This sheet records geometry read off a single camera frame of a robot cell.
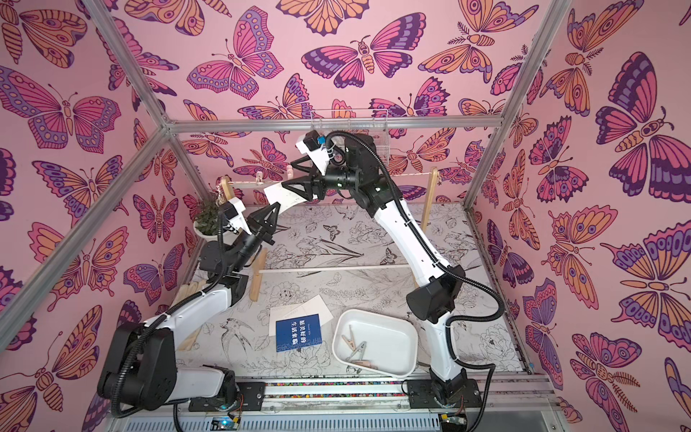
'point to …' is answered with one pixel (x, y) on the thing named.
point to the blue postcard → (298, 332)
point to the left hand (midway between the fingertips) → (282, 204)
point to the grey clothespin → (363, 347)
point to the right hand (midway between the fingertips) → (292, 170)
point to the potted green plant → (206, 221)
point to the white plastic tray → (376, 342)
